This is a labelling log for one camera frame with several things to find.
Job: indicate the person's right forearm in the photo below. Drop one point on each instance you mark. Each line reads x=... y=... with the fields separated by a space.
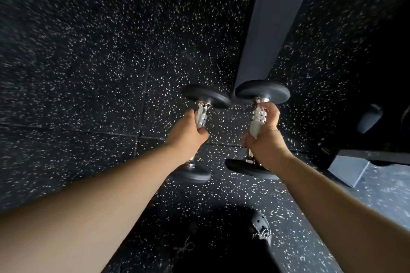
x=346 y=215

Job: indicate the person's right thumb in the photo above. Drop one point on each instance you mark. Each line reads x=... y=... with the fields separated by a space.
x=270 y=114

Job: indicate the person's black clog shoe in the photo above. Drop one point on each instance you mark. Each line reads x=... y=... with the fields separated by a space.
x=261 y=226

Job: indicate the person's right hand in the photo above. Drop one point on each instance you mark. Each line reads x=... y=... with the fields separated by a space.
x=267 y=144

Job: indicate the person's left forearm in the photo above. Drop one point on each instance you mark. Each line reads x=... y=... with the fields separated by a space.
x=86 y=208

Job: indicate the person's left thumb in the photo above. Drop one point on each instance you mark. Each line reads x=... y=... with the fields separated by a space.
x=201 y=135

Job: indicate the grey metal rack foot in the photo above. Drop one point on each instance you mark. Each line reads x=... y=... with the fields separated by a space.
x=349 y=170

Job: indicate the dark grey metal beam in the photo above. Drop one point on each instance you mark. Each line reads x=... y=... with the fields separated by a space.
x=272 y=26

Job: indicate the person's left hand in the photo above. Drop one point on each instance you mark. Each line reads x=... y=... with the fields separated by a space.
x=185 y=136

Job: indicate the person's black shorts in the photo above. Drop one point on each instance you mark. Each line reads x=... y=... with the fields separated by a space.
x=211 y=244

